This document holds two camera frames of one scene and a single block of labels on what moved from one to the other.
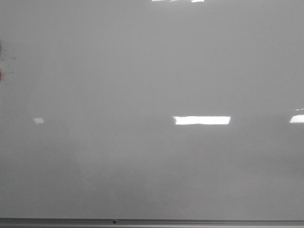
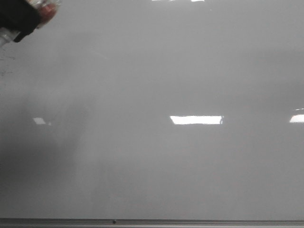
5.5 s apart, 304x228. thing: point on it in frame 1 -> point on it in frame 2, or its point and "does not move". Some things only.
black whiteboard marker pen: (1, 71) -> (47, 10)
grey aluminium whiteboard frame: (150, 223) does not move
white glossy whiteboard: (152, 109) does not move
